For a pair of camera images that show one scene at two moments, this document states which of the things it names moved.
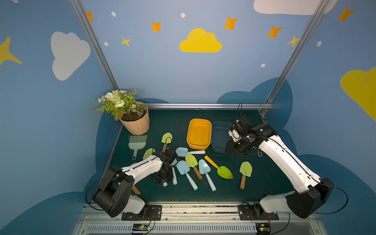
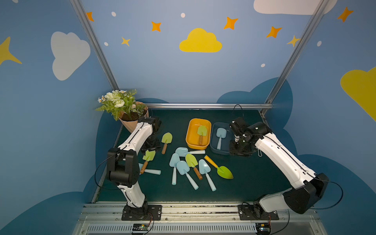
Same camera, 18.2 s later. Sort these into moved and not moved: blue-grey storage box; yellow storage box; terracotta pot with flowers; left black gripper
Moved: left black gripper
Not moved: blue-grey storage box; yellow storage box; terracotta pot with flowers
